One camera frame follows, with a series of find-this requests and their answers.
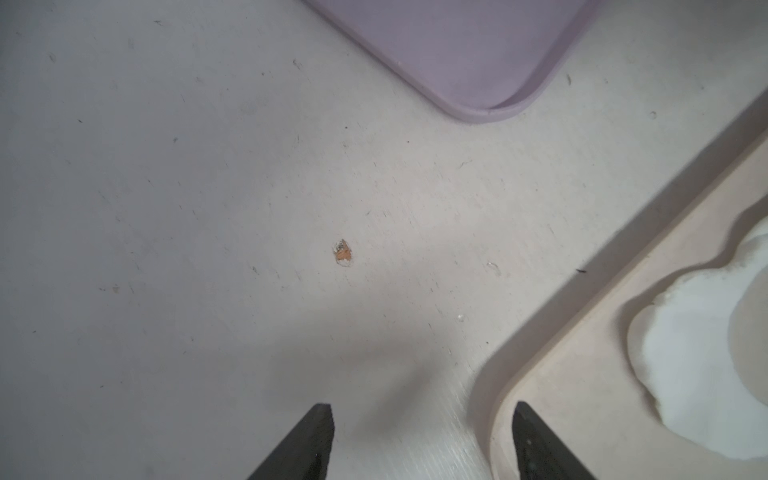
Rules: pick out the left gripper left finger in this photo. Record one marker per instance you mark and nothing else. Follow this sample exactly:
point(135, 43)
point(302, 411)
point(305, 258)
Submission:
point(304, 453)

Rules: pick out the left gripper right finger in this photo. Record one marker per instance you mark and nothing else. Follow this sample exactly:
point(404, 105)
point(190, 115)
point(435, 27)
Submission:
point(540, 453)

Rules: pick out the beige plastic tray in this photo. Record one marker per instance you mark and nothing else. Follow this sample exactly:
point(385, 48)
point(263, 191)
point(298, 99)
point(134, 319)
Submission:
point(581, 383)

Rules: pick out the white dough ball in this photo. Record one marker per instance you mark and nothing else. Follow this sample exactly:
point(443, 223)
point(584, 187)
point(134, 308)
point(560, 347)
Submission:
point(700, 349)

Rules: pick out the purple plastic tray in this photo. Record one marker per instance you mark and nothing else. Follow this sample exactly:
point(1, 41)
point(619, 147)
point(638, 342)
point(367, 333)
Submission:
point(479, 61)

